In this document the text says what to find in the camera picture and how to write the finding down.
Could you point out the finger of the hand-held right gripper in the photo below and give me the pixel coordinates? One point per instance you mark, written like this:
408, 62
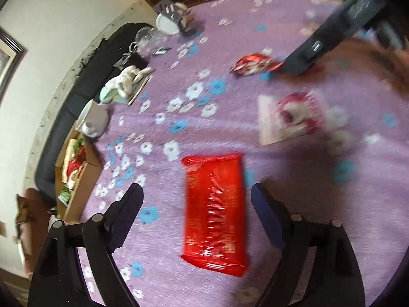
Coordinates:
297, 64

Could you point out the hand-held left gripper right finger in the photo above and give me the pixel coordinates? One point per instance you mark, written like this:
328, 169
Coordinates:
265, 211

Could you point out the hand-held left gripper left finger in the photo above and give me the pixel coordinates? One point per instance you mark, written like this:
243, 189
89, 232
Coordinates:
127, 217

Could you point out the shiny red snack packet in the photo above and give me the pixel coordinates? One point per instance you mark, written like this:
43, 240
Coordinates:
252, 64

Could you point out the person's right forearm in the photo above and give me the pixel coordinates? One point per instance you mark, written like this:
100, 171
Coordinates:
377, 60

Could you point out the purple floral tablecloth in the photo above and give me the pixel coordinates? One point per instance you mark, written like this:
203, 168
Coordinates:
287, 172

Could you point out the pink snack packet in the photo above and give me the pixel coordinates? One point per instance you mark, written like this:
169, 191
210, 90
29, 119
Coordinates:
294, 118

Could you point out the cardboard box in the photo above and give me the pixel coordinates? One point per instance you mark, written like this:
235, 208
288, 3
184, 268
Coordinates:
86, 179

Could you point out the brown armchair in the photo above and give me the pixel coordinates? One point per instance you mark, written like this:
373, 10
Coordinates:
35, 204

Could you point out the white bowl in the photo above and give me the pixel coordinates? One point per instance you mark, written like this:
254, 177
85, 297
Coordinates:
167, 24

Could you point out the black sofa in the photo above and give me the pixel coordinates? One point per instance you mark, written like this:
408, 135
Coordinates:
73, 92

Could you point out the white plush toy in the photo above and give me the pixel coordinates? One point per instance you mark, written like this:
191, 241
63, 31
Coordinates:
126, 78

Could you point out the clear glass jar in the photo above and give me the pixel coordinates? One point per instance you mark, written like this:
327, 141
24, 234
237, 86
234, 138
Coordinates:
143, 35

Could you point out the black pouch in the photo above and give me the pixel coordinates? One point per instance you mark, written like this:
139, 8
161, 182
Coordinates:
134, 60

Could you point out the large framed painting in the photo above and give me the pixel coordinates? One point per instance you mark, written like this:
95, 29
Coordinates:
8, 60

